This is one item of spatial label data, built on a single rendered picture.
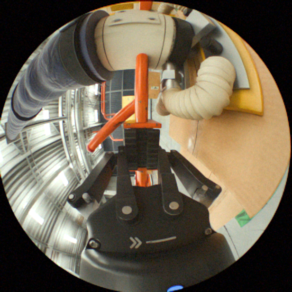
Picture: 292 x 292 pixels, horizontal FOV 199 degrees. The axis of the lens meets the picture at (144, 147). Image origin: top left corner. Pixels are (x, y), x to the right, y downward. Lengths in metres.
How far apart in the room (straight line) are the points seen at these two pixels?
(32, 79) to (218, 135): 0.42
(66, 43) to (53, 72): 0.07
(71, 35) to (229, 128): 0.28
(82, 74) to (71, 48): 0.06
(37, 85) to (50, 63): 0.08
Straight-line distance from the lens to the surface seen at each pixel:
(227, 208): 0.71
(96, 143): 0.18
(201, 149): 0.20
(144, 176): 0.18
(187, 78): 0.19
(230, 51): 0.16
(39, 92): 0.30
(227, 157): 0.16
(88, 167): 6.67
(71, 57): 0.18
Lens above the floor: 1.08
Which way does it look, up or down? 3 degrees down
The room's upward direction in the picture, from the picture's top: 92 degrees counter-clockwise
